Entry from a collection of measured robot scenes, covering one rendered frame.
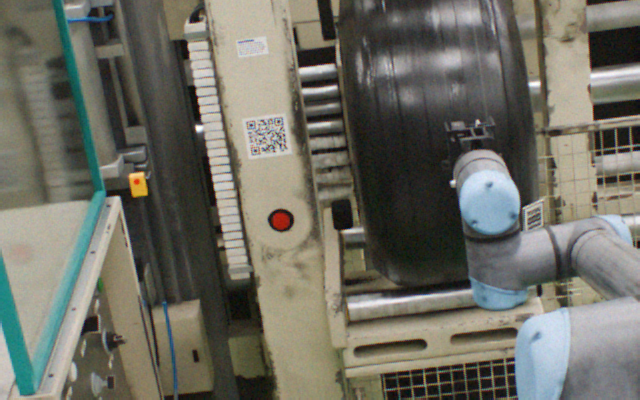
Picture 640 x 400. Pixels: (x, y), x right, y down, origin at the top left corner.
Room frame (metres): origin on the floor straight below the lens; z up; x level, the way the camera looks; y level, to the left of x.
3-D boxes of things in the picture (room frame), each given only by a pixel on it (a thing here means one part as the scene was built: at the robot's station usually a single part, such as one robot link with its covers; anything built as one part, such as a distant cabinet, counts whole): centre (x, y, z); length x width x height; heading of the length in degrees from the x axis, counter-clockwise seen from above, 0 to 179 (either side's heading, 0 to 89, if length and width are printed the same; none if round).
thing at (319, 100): (2.56, 0.03, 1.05); 0.20 x 0.15 x 0.30; 87
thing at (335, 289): (2.18, 0.00, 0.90); 0.40 x 0.03 x 0.10; 177
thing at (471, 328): (2.03, -0.17, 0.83); 0.36 x 0.09 x 0.06; 87
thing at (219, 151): (2.13, 0.17, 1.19); 0.05 x 0.04 x 0.48; 177
